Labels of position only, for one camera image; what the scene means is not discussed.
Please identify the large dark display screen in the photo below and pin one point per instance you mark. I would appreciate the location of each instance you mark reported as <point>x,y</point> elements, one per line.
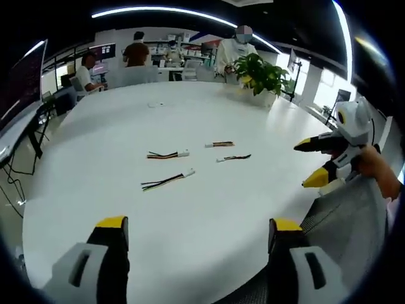
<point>20,85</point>

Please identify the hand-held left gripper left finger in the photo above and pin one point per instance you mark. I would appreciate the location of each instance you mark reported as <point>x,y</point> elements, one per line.
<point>91,263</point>

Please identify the storage shelf with white boxes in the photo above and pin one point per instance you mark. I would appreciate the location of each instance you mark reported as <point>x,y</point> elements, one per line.
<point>185,47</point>

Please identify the black-legged side desk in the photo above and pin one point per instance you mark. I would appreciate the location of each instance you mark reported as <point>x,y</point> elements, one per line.
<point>22,136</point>

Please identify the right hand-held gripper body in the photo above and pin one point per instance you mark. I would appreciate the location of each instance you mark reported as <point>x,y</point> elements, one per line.
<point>352,123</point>

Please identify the person's right hand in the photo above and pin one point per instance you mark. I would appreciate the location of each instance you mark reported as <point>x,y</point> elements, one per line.
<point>379,172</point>

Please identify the white plant pot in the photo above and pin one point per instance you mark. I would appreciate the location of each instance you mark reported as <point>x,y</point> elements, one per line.
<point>261,96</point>

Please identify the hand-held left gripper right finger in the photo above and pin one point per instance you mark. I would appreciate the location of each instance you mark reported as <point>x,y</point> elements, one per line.
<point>300,263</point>

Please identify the green potted plant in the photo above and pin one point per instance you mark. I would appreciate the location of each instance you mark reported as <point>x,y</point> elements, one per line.
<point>261,74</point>

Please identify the grey mesh office chair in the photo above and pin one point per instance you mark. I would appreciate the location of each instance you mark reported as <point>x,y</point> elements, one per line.
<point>345,228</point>

